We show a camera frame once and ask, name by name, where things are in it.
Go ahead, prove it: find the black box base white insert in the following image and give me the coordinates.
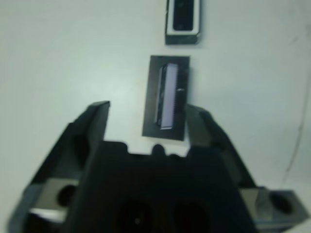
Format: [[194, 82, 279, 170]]
[[165, 0, 202, 46]]

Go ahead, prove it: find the black bar-shaped camera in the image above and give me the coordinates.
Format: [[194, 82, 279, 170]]
[[173, 0, 195, 32]]

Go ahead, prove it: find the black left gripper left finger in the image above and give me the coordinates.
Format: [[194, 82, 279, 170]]
[[24, 100, 110, 195]]

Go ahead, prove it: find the black box lid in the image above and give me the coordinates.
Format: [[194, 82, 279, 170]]
[[142, 55, 191, 141]]

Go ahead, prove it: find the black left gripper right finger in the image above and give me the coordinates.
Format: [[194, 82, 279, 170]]
[[186, 103, 258, 190]]

